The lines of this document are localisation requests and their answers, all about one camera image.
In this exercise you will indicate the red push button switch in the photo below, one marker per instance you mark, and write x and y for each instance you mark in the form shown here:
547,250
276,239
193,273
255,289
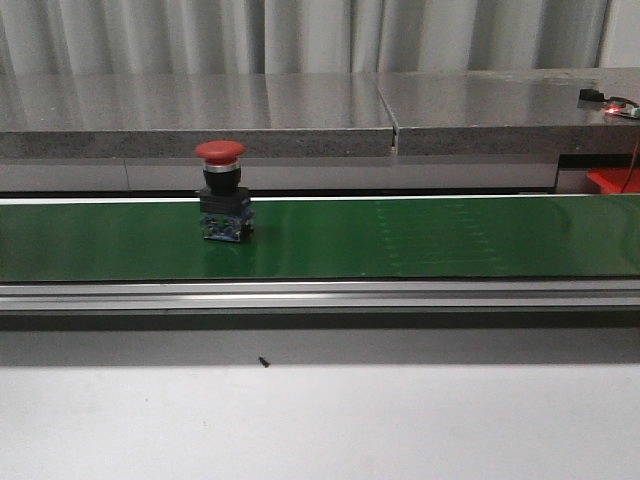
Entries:
225,206

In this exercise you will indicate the grey stone counter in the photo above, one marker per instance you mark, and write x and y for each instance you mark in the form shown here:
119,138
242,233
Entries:
523,131

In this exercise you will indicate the green conveyor belt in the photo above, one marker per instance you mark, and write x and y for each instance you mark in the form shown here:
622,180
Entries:
421,253

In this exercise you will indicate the red plastic tray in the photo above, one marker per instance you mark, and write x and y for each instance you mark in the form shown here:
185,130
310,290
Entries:
615,180

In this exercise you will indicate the small green circuit board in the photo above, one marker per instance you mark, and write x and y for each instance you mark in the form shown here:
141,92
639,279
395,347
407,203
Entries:
613,105

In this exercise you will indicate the white curtain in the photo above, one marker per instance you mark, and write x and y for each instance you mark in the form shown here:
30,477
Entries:
233,37

